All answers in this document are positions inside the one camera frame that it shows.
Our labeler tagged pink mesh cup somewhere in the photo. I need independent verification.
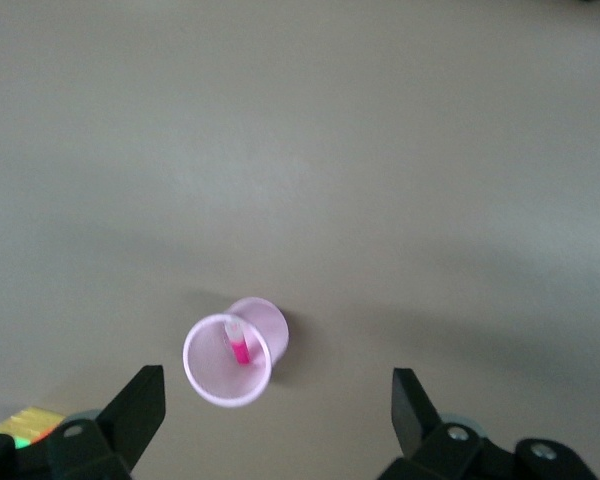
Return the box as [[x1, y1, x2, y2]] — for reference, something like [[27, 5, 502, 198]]
[[182, 296, 291, 409]]

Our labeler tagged pink marker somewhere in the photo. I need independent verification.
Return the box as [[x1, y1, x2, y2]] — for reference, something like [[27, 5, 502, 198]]
[[223, 319, 254, 368]]

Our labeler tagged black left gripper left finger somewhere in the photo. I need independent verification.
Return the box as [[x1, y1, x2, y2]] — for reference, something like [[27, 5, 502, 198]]
[[0, 364, 168, 480]]

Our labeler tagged colourful puzzle cube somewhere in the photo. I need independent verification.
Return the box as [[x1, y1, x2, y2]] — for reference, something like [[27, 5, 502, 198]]
[[0, 405, 67, 449]]

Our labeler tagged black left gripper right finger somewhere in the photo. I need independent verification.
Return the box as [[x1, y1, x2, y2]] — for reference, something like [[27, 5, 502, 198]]
[[377, 367, 600, 480]]

